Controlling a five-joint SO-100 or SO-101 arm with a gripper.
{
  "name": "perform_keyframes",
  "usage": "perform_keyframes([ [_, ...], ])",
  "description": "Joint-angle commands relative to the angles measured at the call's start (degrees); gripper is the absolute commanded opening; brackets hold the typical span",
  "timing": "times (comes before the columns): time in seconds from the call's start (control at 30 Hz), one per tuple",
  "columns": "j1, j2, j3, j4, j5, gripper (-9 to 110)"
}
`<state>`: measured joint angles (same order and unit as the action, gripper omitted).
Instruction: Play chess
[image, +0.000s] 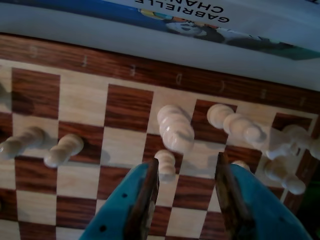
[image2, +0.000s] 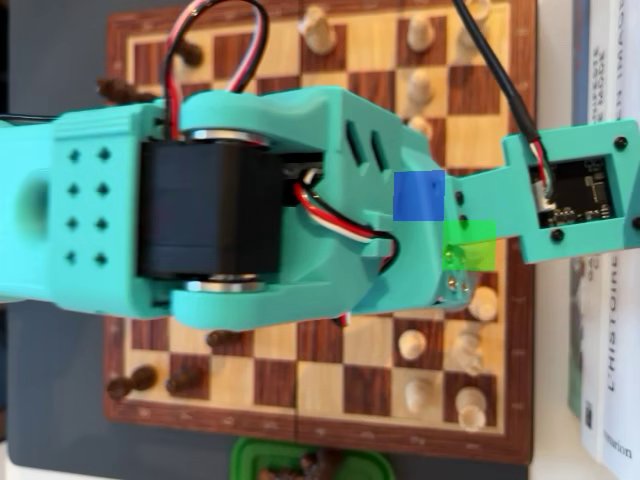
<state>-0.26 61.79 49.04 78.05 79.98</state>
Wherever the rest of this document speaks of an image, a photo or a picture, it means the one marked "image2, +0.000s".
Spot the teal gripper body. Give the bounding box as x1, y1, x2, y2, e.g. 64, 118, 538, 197
359, 123, 477, 315

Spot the white chess bishop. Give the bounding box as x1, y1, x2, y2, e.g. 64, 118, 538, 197
468, 285, 499, 321

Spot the white chess pawn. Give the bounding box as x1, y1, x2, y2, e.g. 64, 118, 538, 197
405, 13, 435, 51
403, 378, 434, 414
398, 329, 428, 360
405, 68, 435, 109
407, 115, 434, 142

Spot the white chess knight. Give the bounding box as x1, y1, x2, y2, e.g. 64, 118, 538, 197
449, 329, 485, 376
298, 4, 339, 54

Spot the white chess rook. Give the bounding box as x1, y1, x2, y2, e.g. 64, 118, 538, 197
457, 0, 494, 51
454, 387, 487, 432

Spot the dark chess pawn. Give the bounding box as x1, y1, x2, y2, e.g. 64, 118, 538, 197
165, 363, 206, 395
177, 39, 205, 69
207, 329, 251, 350

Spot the dark chess rook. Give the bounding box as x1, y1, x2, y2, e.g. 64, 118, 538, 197
106, 364, 159, 400

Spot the dark chess king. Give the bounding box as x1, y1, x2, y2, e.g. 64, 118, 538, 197
97, 77, 159, 105

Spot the wooden chessboard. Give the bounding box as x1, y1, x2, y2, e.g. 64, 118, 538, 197
102, 0, 539, 466

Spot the white Gabrielle Chanel book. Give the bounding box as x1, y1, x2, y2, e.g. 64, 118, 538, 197
579, 0, 621, 464

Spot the green plastic tray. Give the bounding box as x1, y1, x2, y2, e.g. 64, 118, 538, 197
229, 435, 394, 480

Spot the dark grey table mat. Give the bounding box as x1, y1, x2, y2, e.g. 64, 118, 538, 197
4, 0, 532, 480

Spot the red white black servo wire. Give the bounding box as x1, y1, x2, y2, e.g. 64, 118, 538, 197
162, 0, 270, 139
293, 169, 401, 274

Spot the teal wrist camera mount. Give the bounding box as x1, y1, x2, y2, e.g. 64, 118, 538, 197
444, 117, 640, 266

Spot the black camera cable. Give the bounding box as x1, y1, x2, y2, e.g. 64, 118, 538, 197
451, 0, 554, 201

